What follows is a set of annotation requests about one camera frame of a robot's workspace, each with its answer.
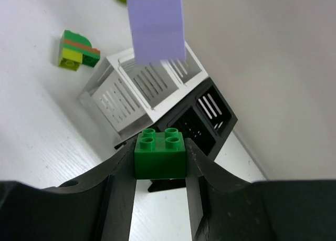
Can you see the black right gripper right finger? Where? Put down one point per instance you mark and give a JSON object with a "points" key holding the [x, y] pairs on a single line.
{"points": [[224, 207]]}

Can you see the green square lego brick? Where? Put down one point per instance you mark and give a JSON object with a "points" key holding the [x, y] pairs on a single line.
{"points": [[160, 155]]}

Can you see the lime square lego brick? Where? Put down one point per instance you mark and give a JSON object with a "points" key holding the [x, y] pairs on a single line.
{"points": [[69, 59]]}

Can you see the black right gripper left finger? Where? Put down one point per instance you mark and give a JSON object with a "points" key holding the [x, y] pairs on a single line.
{"points": [[97, 205]]}

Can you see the brown lego plate in stack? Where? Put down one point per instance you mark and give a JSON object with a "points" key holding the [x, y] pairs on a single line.
{"points": [[81, 46]]}

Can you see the white slotted container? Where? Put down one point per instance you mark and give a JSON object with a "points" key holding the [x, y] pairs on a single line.
{"points": [[123, 97]]}

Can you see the green rectangular lego brick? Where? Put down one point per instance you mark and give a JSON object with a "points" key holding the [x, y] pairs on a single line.
{"points": [[88, 58]]}

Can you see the green rounded brick in stack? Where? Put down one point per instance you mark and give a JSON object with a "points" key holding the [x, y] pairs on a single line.
{"points": [[76, 38]]}

